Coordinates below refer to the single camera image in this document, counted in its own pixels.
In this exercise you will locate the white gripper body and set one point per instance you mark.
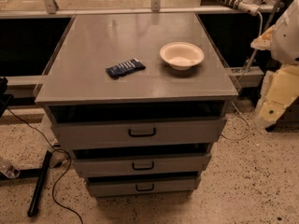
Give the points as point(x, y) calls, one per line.
point(287, 39)

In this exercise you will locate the grey bottom drawer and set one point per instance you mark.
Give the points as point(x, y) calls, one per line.
point(143, 186)

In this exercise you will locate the grey drawer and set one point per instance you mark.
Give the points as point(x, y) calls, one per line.
point(142, 165)
point(138, 133)
point(143, 186)

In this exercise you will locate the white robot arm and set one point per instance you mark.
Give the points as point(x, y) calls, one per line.
point(282, 40)

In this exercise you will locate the grey drawer cabinet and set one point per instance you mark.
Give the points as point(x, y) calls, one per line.
point(78, 89)

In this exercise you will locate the grey middle drawer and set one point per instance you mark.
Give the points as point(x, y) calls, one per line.
point(142, 165)

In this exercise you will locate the grey top drawer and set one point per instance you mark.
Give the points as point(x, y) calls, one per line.
point(138, 133)

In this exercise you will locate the white power strip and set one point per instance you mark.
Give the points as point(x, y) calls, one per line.
point(247, 6)

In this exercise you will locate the white paper bowl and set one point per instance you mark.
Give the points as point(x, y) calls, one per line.
point(181, 55)

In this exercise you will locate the dark blue snack packet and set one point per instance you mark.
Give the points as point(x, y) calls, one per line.
point(125, 68)

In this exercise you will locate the black floor bar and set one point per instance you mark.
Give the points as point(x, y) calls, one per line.
point(33, 208)

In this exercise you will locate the black device at left edge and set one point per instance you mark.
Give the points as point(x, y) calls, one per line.
point(5, 99)

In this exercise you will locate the clear plastic bottle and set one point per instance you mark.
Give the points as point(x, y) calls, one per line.
point(8, 169)

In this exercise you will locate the aluminium frame rail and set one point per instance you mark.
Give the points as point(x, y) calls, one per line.
point(69, 13)

